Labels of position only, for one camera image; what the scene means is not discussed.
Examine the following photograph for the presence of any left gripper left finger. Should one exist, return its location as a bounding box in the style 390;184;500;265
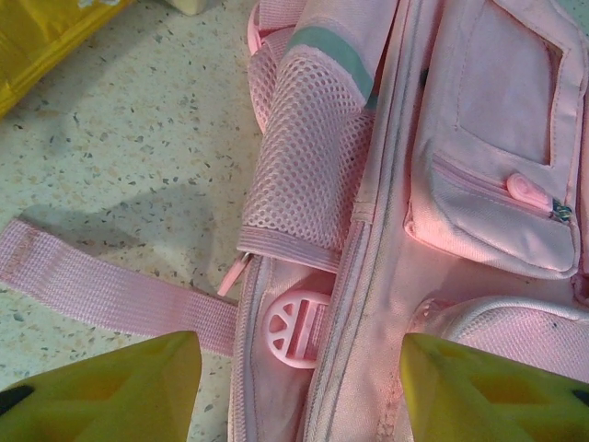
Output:
0;330;204;442

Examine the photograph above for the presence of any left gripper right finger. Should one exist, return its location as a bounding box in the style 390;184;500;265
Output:
400;332;589;442

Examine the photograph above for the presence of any yellow snack bag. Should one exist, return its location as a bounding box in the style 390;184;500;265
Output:
0;0;135;120

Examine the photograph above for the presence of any pink student backpack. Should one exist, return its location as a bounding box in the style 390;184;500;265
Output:
0;0;589;442

